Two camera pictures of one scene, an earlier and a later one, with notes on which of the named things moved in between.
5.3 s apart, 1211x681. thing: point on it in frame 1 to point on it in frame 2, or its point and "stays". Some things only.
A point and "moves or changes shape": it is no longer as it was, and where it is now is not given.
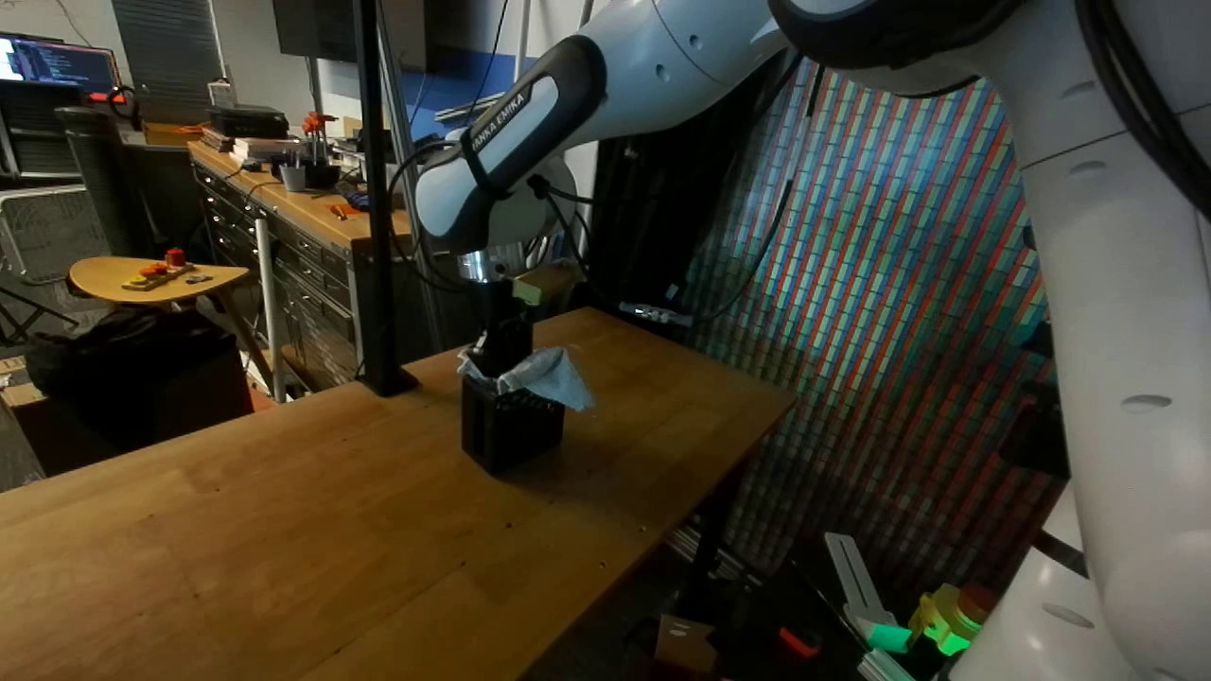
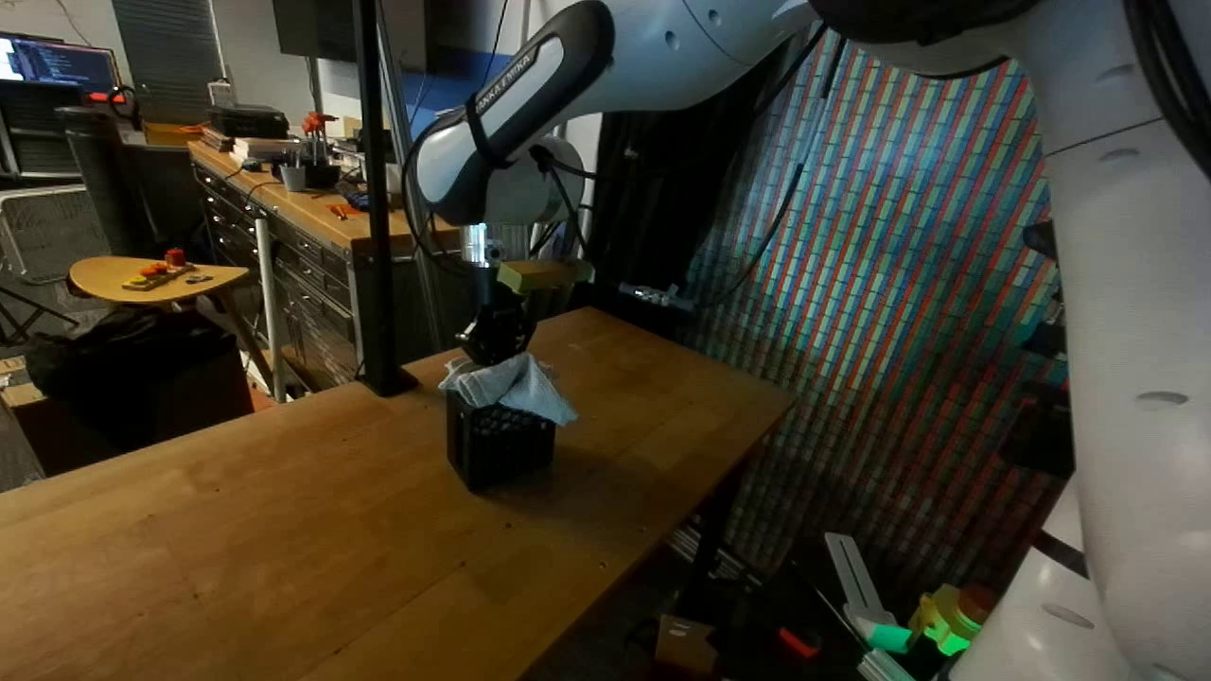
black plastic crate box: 512,433 moves or changes shape
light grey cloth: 546,372 moves or changes shape
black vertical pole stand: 385,363 stays
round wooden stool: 141,278 stays
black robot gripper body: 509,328 stays
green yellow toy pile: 943,618 stays
